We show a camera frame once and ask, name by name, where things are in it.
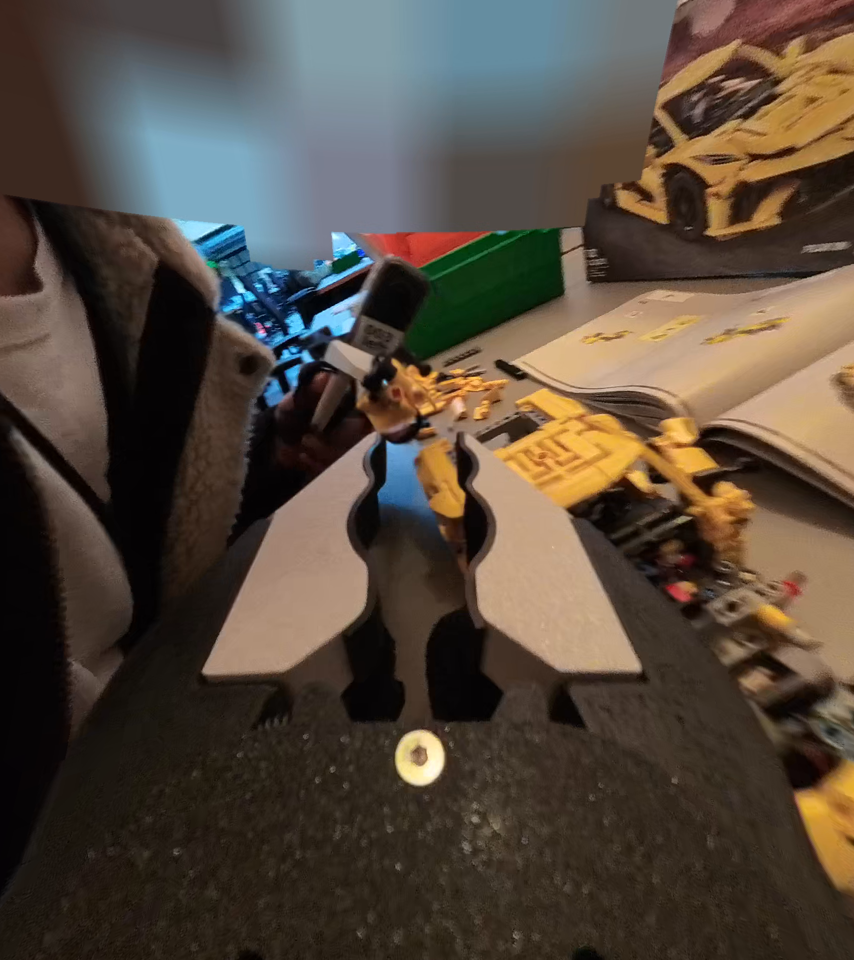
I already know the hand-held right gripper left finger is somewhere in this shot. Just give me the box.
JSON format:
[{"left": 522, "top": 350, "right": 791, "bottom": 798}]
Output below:
[{"left": 200, "top": 432, "right": 407, "bottom": 724}]

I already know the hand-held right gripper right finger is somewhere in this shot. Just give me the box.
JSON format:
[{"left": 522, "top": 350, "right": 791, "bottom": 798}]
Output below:
[{"left": 425, "top": 431, "right": 647, "bottom": 723}]

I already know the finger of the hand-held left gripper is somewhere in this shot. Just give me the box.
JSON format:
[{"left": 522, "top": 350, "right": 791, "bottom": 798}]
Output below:
[{"left": 318, "top": 341, "right": 383, "bottom": 380}]

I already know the yellow brick side assembly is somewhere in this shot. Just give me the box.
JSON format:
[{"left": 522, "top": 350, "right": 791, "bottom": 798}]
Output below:
[{"left": 355, "top": 358, "right": 446, "bottom": 442}]

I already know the yellow brick toy car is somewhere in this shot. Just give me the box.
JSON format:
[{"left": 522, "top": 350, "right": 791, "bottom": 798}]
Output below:
[{"left": 415, "top": 388, "right": 854, "bottom": 901}]

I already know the person's left forearm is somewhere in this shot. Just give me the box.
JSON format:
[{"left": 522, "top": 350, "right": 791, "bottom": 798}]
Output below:
[{"left": 228, "top": 390, "right": 308, "bottom": 545}]

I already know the person's left hand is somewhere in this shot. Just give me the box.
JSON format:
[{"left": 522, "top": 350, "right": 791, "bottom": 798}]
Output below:
[{"left": 275, "top": 373, "right": 373, "bottom": 481}]

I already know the orange bag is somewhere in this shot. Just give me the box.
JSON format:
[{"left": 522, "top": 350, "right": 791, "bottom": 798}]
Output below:
[{"left": 359, "top": 231, "right": 488, "bottom": 267}]

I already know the green plastic bin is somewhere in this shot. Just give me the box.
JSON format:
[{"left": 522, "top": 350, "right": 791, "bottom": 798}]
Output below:
[{"left": 404, "top": 228, "right": 566, "bottom": 361}]

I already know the pile of yellow brick pieces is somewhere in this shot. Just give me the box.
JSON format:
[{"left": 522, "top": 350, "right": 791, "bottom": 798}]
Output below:
[{"left": 427, "top": 371, "right": 510, "bottom": 423}]

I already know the person's fleece-lined jacket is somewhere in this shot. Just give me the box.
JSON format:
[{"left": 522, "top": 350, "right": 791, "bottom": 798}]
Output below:
[{"left": 0, "top": 187, "right": 281, "bottom": 960}]

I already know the open instruction book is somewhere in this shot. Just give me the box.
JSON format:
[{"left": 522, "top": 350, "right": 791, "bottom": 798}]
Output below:
[{"left": 513, "top": 258, "right": 854, "bottom": 540}]

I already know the person's white shirt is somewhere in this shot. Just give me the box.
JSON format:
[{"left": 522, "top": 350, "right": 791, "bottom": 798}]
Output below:
[{"left": 0, "top": 217, "right": 135, "bottom": 721}]

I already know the printed toy car box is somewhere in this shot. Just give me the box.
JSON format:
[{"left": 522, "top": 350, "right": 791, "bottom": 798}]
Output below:
[{"left": 584, "top": 0, "right": 854, "bottom": 284}]

